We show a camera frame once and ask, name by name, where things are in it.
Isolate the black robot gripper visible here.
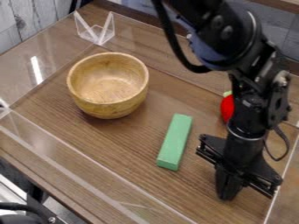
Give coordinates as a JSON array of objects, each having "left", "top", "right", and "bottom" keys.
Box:
[{"left": 196, "top": 129, "right": 283, "bottom": 200}]

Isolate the green rectangular stick block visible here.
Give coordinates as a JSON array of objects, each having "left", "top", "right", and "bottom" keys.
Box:
[{"left": 156, "top": 114, "right": 192, "bottom": 172}]

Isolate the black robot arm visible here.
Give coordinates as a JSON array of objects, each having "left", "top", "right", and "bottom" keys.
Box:
[{"left": 152, "top": 0, "right": 292, "bottom": 200}]

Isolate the brown wooden bowl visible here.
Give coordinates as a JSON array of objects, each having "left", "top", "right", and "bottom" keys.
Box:
[{"left": 67, "top": 52, "right": 149, "bottom": 119}]

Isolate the red plush strawberry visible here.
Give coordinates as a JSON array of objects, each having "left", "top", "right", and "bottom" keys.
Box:
[{"left": 220, "top": 91, "right": 235, "bottom": 123}]

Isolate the clear acrylic tray wall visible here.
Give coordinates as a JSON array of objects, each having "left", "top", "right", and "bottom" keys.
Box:
[{"left": 0, "top": 107, "right": 193, "bottom": 224}]

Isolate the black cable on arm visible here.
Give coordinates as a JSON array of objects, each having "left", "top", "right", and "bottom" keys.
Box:
[{"left": 151, "top": 0, "right": 211, "bottom": 74}]

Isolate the clear acrylic corner bracket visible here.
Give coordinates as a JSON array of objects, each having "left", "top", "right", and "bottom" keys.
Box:
[{"left": 73, "top": 11, "right": 116, "bottom": 46}]

